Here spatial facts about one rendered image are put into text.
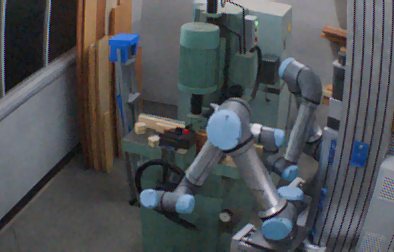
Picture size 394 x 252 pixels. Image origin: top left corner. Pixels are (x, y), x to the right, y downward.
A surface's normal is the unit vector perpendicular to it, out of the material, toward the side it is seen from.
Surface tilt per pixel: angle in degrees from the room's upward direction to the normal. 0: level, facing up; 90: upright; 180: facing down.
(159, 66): 90
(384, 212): 90
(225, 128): 84
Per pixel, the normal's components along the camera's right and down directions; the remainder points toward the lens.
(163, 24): -0.33, 0.39
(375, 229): -0.56, 0.33
